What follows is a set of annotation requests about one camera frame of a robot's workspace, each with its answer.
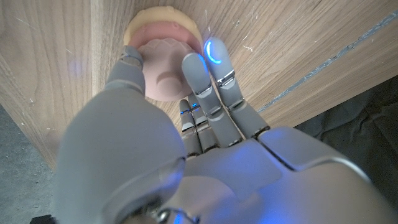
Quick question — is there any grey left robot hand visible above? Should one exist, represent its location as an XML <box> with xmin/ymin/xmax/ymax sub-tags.
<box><xmin>55</xmin><ymin>36</ymin><xmax>398</xmax><ymax>224</ymax></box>

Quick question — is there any dusty pink toy ring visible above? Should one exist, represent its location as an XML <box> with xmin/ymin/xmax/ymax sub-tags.
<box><xmin>137</xmin><ymin>37</ymin><xmax>197</xmax><ymax>103</ymax></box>

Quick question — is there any coral red toy ring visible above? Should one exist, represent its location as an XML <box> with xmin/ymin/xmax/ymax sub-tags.
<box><xmin>128</xmin><ymin>21</ymin><xmax>203</xmax><ymax>55</ymax></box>

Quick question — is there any black curtain backdrop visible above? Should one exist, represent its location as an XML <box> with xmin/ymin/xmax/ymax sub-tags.
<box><xmin>294</xmin><ymin>74</ymin><xmax>398</xmax><ymax>212</ymax></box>

